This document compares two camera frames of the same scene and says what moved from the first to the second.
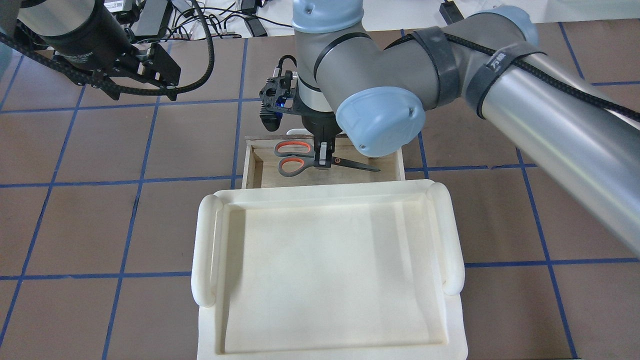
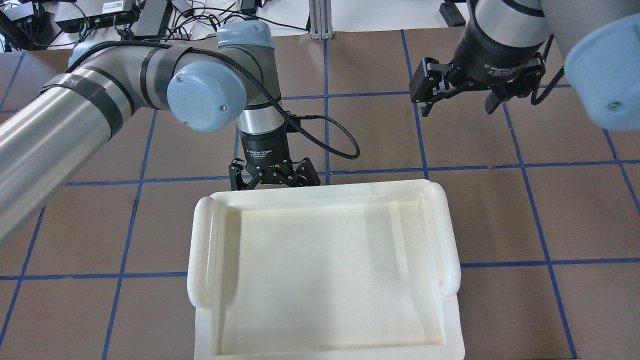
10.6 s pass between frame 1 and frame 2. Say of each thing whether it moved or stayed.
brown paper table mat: stayed
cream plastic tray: stayed
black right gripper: moved
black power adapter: stayed
